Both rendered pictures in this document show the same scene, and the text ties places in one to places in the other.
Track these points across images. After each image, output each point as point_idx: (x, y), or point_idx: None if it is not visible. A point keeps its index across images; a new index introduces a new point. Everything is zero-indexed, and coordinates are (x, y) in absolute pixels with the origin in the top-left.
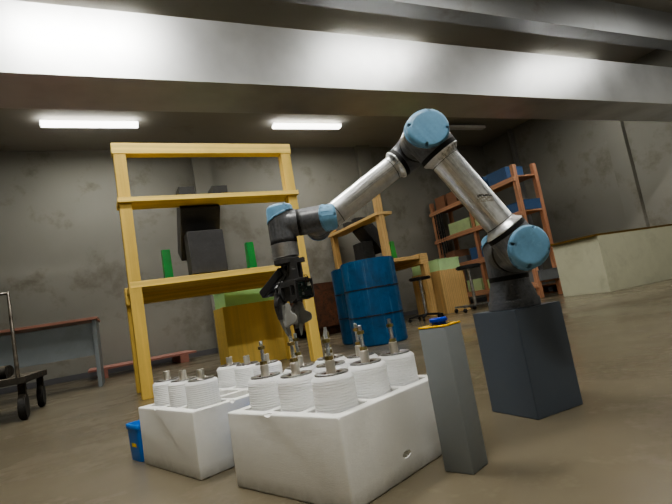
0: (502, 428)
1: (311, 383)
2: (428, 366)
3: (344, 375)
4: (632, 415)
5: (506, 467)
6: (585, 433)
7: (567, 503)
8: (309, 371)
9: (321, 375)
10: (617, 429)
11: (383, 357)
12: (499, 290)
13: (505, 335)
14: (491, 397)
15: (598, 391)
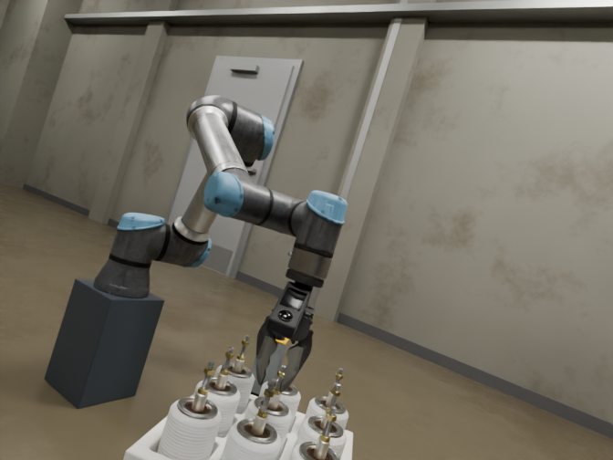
0: (149, 414)
1: (342, 422)
2: (276, 372)
3: None
4: (150, 368)
5: None
6: (182, 390)
7: None
8: (316, 417)
9: (345, 408)
10: (180, 380)
11: (252, 378)
12: (144, 277)
13: (142, 323)
14: (86, 392)
15: None
